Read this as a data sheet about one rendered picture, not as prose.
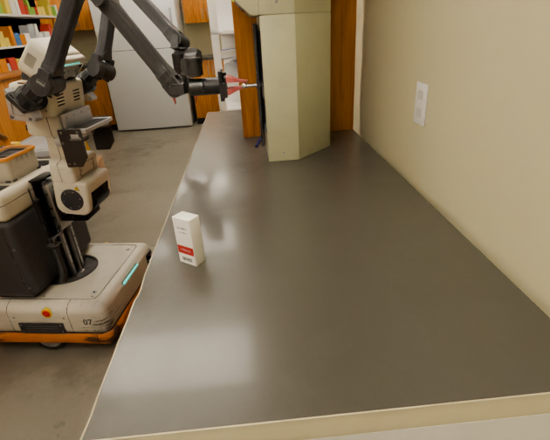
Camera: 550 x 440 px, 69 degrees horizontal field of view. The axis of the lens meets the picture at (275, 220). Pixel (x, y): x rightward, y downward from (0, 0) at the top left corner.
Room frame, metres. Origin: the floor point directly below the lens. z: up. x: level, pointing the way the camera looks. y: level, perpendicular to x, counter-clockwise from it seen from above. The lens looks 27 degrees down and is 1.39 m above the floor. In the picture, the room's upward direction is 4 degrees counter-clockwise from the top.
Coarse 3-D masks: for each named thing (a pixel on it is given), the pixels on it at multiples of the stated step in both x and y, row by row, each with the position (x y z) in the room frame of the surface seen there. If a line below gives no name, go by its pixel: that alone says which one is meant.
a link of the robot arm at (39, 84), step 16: (64, 0) 1.51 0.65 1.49; (80, 0) 1.52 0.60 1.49; (64, 16) 1.51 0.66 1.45; (64, 32) 1.51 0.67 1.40; (48, 48) 1.52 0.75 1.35; (64, 48) 1.53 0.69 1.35; (48, 64) 1.52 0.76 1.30; (64, 64) 1.56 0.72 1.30; (32, 80) 1.51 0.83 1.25; (48, 80) 1.50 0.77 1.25; (64, 80) 1.59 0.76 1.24
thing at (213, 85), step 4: (220, 72) 1.45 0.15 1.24; (220, 76) 1.45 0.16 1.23; (204, 80) 1.46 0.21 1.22; (208, 80) 1.46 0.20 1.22; (212, 80) 1.46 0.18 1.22; (216, 80) 1.46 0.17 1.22; (220, 80) 1.45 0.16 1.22; (204, 84) 1.45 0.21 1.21; (208, 84) 1.45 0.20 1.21; (212, 84) 1.45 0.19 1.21; (216, 84) 1.45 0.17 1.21; (220, 84) 1.45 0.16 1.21; (208, 88) 1.45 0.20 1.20; (212, 88) 1.45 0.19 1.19; (216, 88) 1.45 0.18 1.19; (220, 88) 1.45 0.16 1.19; (204, 92) 1.45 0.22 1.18; (208, 92) 1.45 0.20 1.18; (212, 92) 1.45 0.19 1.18; (216, 92) 1.46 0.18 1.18; (220, 92) 1.45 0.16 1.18; (220, 96) 1.45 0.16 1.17; (224, 100) 1.45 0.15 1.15
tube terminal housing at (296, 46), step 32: (288, 0) 1.38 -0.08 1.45; (320, 0) 1.48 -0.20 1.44; (288, 32) 1.38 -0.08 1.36; (320, 32) 1.48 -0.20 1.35; (288, 64) 1.38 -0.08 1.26; (320, 64) 1.48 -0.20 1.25; (288, 96) 1.38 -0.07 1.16; (320, 96) 1.48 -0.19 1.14; (288, 128) 1.38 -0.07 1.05; (320, 128) 1.48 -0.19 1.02; (288, 160) 1.38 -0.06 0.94
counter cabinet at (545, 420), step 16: (528, 416) 0.35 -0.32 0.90; (544, 416) 0.35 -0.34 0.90; (384, 432) 0.34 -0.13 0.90; (400, 432) 0.34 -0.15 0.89; (416, 432) 0.34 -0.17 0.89; (432, 432) 0.34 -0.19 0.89; (448, 432) 0.34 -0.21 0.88; (464, 432) 0.34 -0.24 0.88; (480, 432) 0.35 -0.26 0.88; (496, 432) 0.35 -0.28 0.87; (512, 432) 0.35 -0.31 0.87; (528, 432) 0.35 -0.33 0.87; (544, 432) 0.35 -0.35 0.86
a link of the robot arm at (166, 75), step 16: (96, 0) 1.47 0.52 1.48; (112, 0) 1.49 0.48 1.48; (112, 16) 1.49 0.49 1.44; (128, 16) 1.51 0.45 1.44; (128, 32) 1.48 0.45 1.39; (144, 48) 1.48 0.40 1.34; (160, 64) 1.47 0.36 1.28; (160, 80) 1.46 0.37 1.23; (176, 80) 1.45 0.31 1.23; (176, 96) 1.45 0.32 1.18
